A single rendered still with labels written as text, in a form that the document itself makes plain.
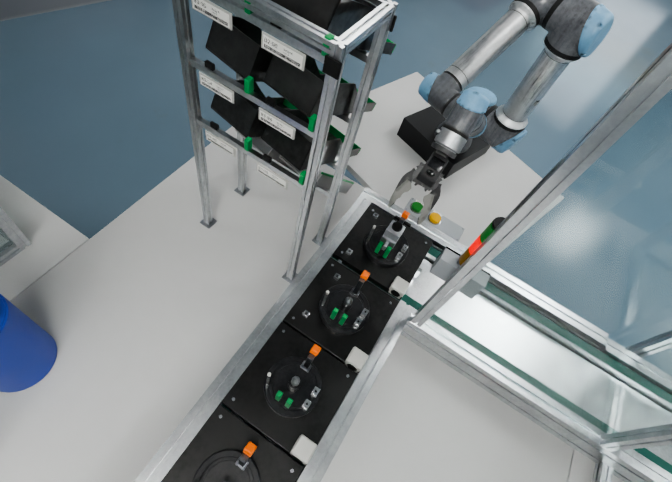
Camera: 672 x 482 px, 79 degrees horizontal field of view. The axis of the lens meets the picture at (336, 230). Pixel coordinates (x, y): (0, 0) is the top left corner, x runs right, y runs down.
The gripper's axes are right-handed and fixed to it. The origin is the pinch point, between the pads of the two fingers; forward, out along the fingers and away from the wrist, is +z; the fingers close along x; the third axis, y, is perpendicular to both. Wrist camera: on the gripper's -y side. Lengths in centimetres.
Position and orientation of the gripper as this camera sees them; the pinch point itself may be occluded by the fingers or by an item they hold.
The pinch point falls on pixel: (404, 213)
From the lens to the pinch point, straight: 112.2
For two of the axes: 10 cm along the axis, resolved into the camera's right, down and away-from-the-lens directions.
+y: 2.7, -1.5, 9.5
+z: -4.8, 8.4, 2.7
